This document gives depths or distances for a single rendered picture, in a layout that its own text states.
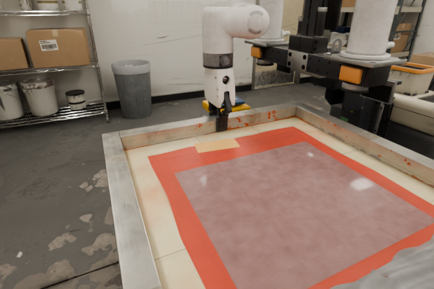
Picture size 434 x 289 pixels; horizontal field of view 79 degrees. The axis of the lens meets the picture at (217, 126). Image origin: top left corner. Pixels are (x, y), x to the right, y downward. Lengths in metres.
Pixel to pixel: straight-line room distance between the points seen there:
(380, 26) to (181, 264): 0.71
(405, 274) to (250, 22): 0.51
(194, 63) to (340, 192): 3.59
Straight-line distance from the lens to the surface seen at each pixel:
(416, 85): 1.43
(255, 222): 0.44
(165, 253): 0.41
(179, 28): 3.87
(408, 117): 1.39
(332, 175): 0.58
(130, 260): 0.36
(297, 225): 0.45
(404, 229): 0.51
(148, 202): 0.49
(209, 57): 0.64
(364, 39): 0.82
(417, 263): 0.46
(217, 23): 0.63
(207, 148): 0.63
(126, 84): 3.31
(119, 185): 0.48
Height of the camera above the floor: 1.26
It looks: 24 degrees down
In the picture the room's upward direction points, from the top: straight up
